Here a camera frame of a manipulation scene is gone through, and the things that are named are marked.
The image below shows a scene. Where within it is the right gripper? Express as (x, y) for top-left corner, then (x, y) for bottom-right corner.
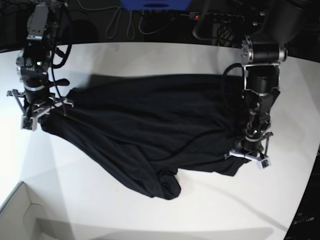
(23, 86), (51, 110)

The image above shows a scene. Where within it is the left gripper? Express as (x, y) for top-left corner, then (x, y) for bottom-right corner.
(240, 136), (263, 152)

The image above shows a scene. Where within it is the black t-shirt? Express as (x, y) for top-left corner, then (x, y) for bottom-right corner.
(40, 74), (249, 200)

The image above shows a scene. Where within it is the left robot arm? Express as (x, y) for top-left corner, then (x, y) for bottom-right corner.
(220, 0), (314, 156)

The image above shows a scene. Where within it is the blue box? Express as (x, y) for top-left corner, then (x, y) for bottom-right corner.
(120, 0), (192, 11)

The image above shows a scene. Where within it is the white cardboard box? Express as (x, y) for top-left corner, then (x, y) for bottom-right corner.
(0, 181), (75, 240)

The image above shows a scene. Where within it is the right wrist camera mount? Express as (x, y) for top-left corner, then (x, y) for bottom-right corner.
(6, 89), (74, 132)

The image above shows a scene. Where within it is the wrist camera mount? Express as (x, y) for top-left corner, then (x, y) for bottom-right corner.
(6, 89), (74, 132)
(224, 132), (274, 170)

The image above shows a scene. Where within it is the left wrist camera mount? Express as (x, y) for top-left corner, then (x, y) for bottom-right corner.
(224, 132), (274, 170)

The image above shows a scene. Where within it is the white looped cable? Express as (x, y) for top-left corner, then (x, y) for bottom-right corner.
(76, 0), (176, 40)

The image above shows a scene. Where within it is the white power strip red switch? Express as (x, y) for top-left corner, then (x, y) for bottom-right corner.
(187, 11), (245, 23)

